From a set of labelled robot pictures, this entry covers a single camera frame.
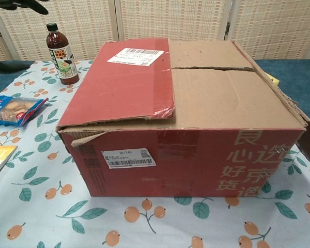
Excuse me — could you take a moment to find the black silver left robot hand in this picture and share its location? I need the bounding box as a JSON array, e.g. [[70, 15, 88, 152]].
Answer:
[[0, 0, 49, 73]]

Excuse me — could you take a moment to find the red cardboard shipping box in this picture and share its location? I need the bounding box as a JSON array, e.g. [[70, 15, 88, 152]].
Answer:
[[55, 38, 310, 198]]

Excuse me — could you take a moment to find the dark sauce bottle black cap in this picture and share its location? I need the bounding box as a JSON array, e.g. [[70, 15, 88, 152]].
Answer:
[[45, 22, 80, 85]]

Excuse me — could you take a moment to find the blue snack bag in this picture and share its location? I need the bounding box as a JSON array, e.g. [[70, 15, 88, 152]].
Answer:
[[0, 95, 49, 127]]

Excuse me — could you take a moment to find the woven bamboo folding screen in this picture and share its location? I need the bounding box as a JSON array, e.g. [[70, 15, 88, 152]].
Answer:
[[0, 0, 310, 65]]

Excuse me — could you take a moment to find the floral fruit print tablecloth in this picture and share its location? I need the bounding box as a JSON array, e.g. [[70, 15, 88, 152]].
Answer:
[[0, 59, 310, 248]]

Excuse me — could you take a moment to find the yellow sponge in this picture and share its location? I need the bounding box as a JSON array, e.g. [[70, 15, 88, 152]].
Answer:
[[265, 73, 280, 85]]

